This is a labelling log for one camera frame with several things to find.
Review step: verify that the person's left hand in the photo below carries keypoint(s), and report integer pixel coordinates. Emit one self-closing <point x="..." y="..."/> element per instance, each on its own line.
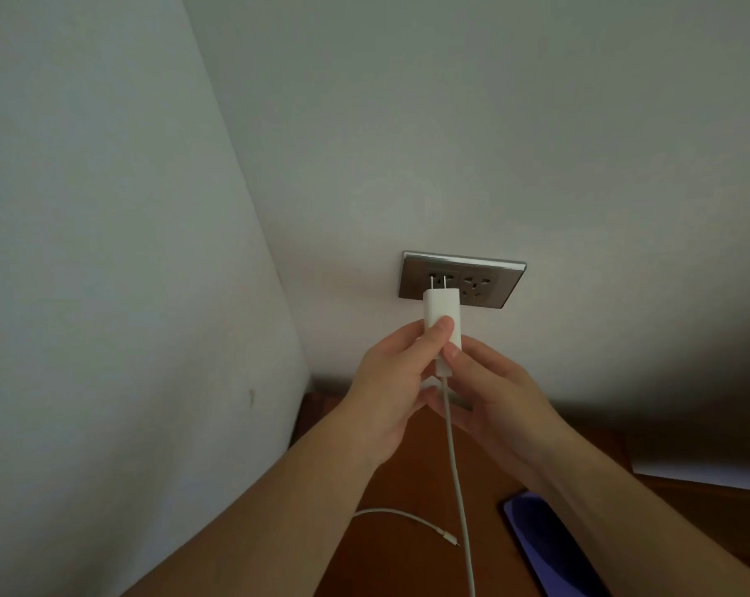
<point x="381" y="391"/>

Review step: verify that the white sheet of paper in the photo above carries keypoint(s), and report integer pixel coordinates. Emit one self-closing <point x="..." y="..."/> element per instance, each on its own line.
<point x="705" y="475"/>

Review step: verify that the black smartphone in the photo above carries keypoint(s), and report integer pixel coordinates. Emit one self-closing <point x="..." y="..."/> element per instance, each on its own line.
<point x="549" y="547"/>

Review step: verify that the person's left thumb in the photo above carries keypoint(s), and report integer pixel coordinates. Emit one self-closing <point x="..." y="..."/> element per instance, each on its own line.
<point x="434" y="341"/>

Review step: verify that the grey wall socket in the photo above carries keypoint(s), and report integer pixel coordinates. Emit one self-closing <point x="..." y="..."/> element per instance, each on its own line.
<point x="474" y="282"/>

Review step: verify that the person's right thumb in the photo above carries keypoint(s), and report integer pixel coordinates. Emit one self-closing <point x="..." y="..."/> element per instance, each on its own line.
<point x="468" y="366"/>

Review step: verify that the person's right hand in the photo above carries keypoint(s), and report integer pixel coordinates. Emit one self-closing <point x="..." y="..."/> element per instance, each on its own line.
<point x="499" y="416"/>

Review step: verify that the white charger plug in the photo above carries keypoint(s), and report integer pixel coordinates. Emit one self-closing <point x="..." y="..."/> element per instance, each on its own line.
<point x="442" y="323"/>

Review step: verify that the person's left forearm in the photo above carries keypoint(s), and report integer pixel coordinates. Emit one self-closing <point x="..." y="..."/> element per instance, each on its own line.
<point x="250" y="522"/>

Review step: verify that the person's right forearm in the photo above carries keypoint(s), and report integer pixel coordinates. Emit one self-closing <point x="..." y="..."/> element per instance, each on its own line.
<point x="649" y="528"/>

